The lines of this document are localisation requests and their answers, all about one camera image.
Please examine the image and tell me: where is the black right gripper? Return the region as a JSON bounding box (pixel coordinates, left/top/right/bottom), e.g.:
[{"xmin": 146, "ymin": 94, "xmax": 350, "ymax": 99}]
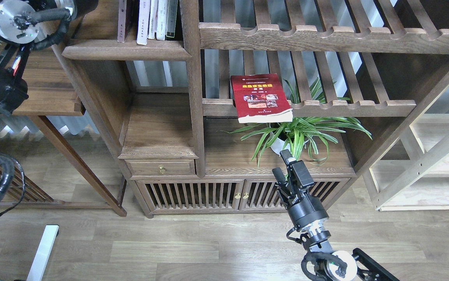
[{"xmin": 272, "ymin": 149, "xmax": 329, "ymax": 231}]

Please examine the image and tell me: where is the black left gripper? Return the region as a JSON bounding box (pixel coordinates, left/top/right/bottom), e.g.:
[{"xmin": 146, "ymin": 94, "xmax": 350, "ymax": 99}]
[{"xmin": 74, "ymin": 0, "xmax": 98, "ymax": 18}]

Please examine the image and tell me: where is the maroon book with white characters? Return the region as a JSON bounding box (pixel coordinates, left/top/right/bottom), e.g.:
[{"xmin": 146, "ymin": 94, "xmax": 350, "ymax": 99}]
[{"xmin": 117, "ymin": 0, "xmax": 134, "ymax": 43}]

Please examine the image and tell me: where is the pale lavender paperback book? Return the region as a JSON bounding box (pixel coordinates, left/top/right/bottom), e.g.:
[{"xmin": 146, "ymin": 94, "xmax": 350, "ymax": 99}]
[{"xmin": 136, "ymin": 0, "xmax": 151, "ymax": 46}]

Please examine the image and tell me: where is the red paperback book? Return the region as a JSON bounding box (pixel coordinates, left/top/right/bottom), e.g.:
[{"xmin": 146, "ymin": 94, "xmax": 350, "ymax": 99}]
[{"xmin": 230, "ymin": 73, "xmax": 293, "ymax": 123}]

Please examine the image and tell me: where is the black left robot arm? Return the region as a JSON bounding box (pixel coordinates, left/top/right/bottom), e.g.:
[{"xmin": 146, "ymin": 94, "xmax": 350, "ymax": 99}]
[{"xmin": 0, "ymin": 0, "xmax": 98, "ymax": 116}]

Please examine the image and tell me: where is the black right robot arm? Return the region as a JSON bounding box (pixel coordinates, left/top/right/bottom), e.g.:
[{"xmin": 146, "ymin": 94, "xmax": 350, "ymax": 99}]
[{"xmin": 273, "ymin": 149, "xmax": 397, "ymax": 281}]

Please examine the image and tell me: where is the light wooden shelf rack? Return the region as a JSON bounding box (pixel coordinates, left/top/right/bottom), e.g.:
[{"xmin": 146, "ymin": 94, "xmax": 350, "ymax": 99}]
[{"xmin": 363, "ymin": 87, "xmax": 449, "ymax": 211}]

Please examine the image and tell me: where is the white plant pot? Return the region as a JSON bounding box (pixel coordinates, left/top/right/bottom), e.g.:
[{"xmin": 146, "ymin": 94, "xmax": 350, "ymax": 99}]
[{"xmin": 270, "ymin": 132, "xmax": 295, "ymax": 156}]

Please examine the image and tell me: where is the green spider plant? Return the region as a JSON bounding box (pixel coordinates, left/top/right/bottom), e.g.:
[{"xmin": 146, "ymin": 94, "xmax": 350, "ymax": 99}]
[{"xmin": 227, "ymin": 77, "xmax": 373, "ymax": 168}]

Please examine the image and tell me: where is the white upright book left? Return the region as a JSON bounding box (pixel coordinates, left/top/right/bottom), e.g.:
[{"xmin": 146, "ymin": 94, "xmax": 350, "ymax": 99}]
[{"xmin": 147, "ymin": 0, "xmax": 158, "ymax": 39}]

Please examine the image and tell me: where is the white upright book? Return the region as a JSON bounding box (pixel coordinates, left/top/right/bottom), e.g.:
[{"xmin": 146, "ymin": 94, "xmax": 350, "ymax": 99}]
[
  {"xmin": 155, "ymin": 0, "xmax": 169, "ymax": 41},
  {"xmin": 147, "ymin": 0, "xmax": 158, "ymax": 39}
]

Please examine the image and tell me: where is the white upright book middle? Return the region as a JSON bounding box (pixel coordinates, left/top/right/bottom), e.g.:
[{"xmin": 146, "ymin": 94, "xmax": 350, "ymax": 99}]
[{"xmin": 155, "ymin": 0, "xmax": 169, "ymax": 41}]

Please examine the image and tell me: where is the dark green upright book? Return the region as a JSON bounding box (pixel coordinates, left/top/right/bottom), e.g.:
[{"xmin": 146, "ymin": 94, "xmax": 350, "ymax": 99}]
[{"xmin": 165, "ymin": 0, "xmax": 179, "ymax": 40}]

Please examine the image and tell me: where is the dark wooden bookshelf cabinet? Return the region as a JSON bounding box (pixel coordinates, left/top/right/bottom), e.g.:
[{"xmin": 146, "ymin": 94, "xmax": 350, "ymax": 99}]
[{"xmin": 59, "ymin": 0, "xmax": 449, "ymax": 217}]

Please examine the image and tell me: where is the dark wooden side table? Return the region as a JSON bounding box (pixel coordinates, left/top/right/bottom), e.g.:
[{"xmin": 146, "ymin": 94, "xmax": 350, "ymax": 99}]
[{"xmin": 9, "ymin": 49, "xmax": 127, "ymax": 217}]

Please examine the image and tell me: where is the white metal leg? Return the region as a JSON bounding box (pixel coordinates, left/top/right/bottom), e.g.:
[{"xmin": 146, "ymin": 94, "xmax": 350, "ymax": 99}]
[{"xmin": 26, "ymin": 224, "xmax": 59, "ymax": 281}]

